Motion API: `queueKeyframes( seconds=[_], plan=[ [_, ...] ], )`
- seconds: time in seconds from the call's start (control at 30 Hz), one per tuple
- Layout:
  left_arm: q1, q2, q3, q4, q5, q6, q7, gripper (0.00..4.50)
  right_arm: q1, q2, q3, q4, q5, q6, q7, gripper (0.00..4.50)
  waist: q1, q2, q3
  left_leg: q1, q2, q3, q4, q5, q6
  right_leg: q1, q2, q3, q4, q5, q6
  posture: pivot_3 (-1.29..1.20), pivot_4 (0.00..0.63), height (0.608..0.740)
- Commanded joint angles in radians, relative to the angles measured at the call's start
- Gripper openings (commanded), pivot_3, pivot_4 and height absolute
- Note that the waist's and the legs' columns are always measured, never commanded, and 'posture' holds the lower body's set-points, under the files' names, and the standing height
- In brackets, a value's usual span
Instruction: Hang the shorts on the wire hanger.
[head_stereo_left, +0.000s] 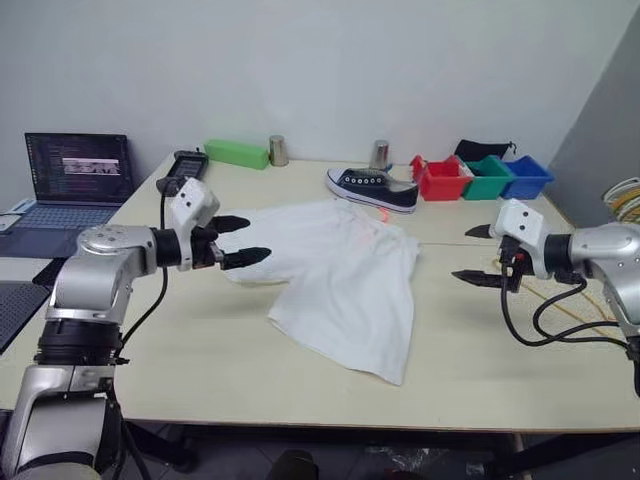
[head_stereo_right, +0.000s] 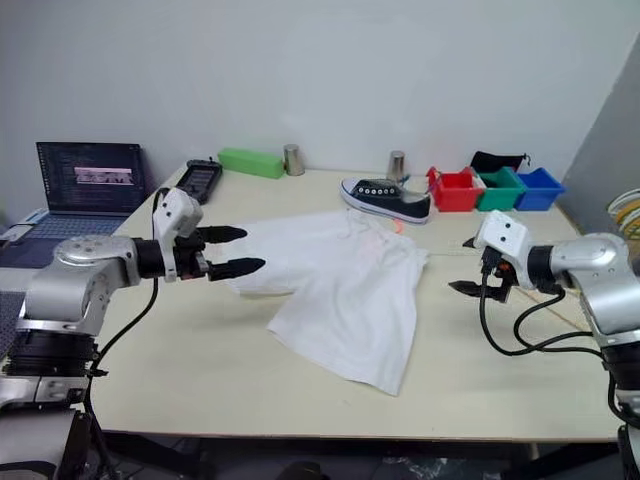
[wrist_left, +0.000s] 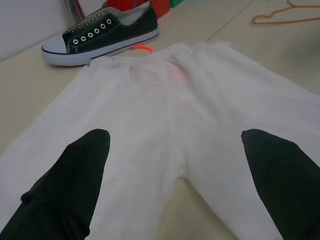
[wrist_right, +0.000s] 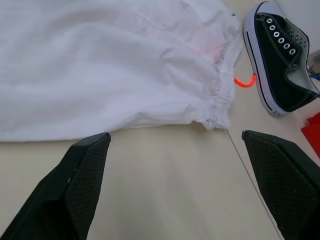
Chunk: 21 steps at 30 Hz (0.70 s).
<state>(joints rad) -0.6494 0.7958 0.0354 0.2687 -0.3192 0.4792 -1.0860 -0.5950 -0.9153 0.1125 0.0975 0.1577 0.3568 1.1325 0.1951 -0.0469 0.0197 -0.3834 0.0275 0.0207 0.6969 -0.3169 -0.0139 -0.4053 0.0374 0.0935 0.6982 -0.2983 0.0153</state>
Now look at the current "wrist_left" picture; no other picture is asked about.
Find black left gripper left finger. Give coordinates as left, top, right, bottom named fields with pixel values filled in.
left=0, top=128, right=111, bottom=240

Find small red plastic bin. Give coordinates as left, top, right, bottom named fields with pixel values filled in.
left=104, top=0, right=137, bottom=8

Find green plastic bin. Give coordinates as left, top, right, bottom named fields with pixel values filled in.
left=170, top=0, right=189, bottom=9

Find large red plastic bin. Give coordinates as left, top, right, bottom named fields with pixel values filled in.
left=151, top=0, right=172, bottom=20

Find silver metal cylinder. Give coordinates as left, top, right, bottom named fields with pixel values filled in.
left=62, top=0, right=86, bottom=21

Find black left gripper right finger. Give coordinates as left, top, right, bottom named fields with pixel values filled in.
left=240, top=128, right=320, bottom=240

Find neon orange plastic hanger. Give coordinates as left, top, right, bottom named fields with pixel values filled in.
left=131, top=44, right=155, bottom=54

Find black and white sneaker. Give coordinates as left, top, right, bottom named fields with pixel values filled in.
left=40, top=0, right=160, bottom=67

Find white trousers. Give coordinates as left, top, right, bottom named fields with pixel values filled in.
left=0, top=41, right=320, bottom=240

